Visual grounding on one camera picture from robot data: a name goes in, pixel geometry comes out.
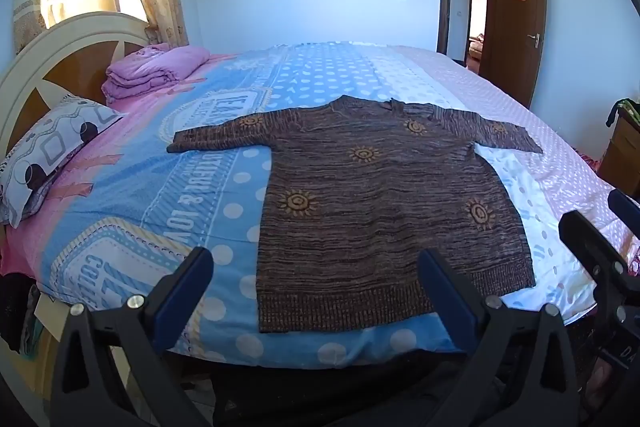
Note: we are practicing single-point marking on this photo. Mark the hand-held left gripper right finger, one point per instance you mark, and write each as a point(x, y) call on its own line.
point(447, 302)

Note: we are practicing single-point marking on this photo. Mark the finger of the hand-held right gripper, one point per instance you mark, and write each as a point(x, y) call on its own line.
point(625, 204)
point(590, 242)

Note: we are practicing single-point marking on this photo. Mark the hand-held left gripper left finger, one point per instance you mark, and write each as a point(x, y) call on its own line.
point(182, 297)

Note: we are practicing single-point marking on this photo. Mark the brown knit sweater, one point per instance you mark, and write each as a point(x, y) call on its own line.
point(360, 217)

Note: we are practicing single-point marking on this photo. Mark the dark clothes pile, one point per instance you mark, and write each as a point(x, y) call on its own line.
point(15, 312)

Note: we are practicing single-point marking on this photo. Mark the wooden nightstand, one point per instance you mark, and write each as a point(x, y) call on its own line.
point(622, 157)

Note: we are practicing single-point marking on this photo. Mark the green and black cloth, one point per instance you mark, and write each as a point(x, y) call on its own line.
point(627, 109)

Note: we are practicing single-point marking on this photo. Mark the bed with blue sheet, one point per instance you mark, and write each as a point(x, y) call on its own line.
point(220, 187)

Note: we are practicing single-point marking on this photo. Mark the grey patterned pillow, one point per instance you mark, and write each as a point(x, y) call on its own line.
point(45, 152)

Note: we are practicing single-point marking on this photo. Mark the brown wooden door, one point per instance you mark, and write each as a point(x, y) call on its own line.
point(515, 37)

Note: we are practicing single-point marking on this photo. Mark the sofa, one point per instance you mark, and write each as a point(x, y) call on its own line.
point(476, 49)

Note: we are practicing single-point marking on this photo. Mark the folded pink blanket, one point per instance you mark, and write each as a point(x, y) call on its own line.
point(150, 69)

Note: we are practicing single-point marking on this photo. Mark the cream and wood headboard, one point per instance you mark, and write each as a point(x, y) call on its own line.
point(20, 72)

